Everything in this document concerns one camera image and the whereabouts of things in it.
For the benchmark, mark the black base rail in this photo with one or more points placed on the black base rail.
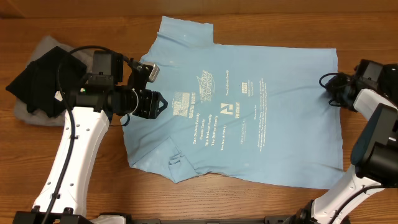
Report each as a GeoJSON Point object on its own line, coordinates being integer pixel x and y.
{"type": "Point", "coordinates": [123, 218]}

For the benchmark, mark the light blue t-shirt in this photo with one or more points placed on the light blue t-shirt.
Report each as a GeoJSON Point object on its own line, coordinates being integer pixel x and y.
{"type": "Point", "coordinates": [249, 112]}

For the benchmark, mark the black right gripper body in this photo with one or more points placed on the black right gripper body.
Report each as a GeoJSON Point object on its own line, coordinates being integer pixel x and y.
{"type": "Point", "coordinates": [334, 87]}

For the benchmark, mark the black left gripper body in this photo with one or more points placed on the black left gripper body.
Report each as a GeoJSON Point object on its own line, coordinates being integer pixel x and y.
{"type": "Point", "coordinates": [143, 108]}

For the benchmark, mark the black folded garment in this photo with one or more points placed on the black folded garment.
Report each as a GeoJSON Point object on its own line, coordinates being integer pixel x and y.
{"type": "Point", "coordinates": [36, 86]}

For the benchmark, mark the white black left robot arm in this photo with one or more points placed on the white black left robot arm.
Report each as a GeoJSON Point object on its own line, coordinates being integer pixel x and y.
{"type": "Point", "coordinates": [116, 85]}

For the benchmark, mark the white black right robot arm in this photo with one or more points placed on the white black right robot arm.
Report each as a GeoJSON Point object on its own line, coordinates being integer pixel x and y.
{"type": "Point", "coordinates": [371, 91]}

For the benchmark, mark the grey folded garment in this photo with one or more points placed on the grey folded garment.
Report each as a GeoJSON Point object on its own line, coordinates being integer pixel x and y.
{"type": "Point", "coordinates": [39, 117]}

